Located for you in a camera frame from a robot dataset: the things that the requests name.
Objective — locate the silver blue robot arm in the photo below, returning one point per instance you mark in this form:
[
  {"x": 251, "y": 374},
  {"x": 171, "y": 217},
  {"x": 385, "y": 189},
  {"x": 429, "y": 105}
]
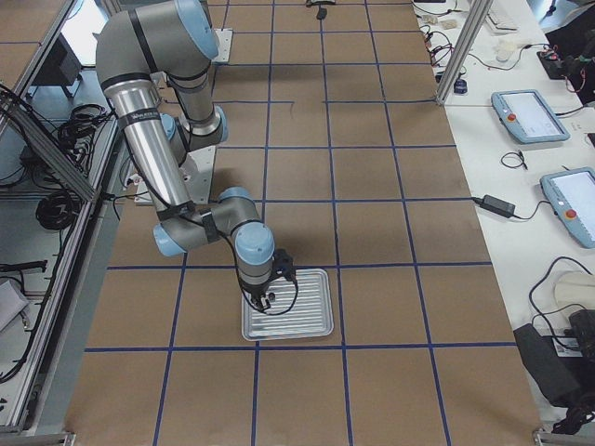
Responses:
[{"x": 147, "y": 110}]

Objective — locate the black power adapter brick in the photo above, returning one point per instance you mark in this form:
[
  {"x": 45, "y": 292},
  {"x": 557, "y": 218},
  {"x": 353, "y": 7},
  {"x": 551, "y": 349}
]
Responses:
[{"x": 494, "y": 205}]

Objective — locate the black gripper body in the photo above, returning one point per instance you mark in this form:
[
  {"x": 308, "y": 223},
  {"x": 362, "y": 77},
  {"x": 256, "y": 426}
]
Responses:
[{"x": 257, "y": 295}]

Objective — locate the far teach pendant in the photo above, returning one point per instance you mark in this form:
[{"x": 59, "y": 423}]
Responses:
[{"x": 528, "y": 117}]

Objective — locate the aluminium frame post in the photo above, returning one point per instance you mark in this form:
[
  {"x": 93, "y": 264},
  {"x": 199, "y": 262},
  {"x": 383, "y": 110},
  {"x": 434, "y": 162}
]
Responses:
[{"x": 477, "y": 13}]

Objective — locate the near teach pendant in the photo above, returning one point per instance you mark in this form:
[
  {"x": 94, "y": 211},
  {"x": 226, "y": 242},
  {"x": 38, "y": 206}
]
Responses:
[{"x": 571, "y": 194}]

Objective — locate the small blue black adapter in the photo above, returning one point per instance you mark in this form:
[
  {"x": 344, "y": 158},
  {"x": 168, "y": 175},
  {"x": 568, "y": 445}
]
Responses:
[{"x": 460, "y": 87}]

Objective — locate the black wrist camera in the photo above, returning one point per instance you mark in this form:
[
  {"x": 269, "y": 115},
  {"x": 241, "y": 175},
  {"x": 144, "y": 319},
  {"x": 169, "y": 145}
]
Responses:
[{"x": 283, "y": 265}]

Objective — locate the black brake pad plate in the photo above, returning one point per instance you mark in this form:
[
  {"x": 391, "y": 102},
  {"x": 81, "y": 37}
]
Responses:
[{"x": 321, "y": 13}]

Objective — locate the silver ribbed metal tray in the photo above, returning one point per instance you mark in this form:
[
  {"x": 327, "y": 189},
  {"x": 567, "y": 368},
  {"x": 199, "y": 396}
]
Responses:
[{"x": 305, "y": 314}]

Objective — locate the teach pendant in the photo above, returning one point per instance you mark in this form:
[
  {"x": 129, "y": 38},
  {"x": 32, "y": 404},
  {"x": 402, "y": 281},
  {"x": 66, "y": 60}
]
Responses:
[
  {"x": 571, "y": 194},
  {"x": 528, "y": 117}
]

